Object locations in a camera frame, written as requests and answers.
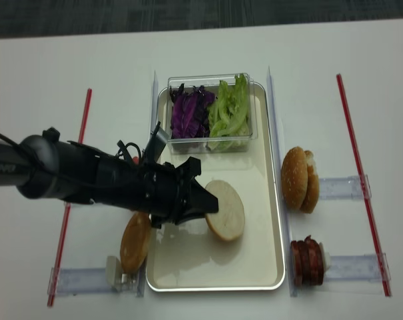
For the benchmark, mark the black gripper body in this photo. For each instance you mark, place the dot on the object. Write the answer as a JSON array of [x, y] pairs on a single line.
[[166, 186]]

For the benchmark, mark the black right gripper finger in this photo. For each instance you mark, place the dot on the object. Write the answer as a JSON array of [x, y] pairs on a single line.
[[157, 222]]

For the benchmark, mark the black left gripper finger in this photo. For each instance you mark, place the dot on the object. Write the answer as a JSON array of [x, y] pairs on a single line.
[[199, 201]]

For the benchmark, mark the bun half pale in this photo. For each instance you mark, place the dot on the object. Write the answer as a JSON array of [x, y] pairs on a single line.
[[228, 224]]

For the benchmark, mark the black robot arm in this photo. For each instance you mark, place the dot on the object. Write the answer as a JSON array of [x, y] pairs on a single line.
[[43, 167]]

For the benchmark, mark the green lettuce leaves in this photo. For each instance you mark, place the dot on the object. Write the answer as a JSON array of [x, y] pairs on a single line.
[[228, 116]]

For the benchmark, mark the stack of meat patties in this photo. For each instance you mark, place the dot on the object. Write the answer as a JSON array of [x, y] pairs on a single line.
[[308, 262]]

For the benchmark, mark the white pusher block meat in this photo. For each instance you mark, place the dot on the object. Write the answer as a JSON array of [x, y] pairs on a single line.
[[325, 260]]

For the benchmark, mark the metal serving tray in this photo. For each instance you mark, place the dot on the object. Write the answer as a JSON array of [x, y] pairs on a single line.
[[240, 248]]

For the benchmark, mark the white pusher block left lower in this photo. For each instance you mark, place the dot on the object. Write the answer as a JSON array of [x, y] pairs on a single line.
[[113, 272]]

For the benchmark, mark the purple cabbage leaves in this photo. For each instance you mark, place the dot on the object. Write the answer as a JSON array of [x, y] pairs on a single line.
[[190, 112]]

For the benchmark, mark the clear plastic salad container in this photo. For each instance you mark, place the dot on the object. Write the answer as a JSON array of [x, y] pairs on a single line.
[[210, 83]]

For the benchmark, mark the sesame top bun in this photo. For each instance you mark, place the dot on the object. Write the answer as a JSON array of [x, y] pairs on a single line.
[[294, 178]]

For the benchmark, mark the rear top bun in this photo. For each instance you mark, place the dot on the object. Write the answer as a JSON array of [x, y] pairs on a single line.
[[312, 192]]

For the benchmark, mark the right clear acrylic divider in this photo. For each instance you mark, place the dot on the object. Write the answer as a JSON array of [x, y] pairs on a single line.
[[278, 154]]

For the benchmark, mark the right red tape strip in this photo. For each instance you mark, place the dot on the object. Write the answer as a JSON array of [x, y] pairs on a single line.
[[368, 205]]

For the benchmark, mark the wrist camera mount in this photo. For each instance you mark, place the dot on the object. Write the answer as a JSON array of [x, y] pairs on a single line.
[[155, 145]]

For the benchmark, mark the left lower clear rail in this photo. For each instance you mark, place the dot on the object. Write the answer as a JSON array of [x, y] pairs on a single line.
[[64, 282]]

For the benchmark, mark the clear rail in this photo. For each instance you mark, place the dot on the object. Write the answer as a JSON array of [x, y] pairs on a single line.
[[371, 268], [352, 187], [64, 282]]

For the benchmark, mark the right upper clear rail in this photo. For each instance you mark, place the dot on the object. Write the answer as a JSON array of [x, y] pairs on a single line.
[[352, 187]]

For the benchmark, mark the right lower clear rail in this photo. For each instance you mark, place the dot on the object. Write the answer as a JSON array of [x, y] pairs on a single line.
[[371, 268]]

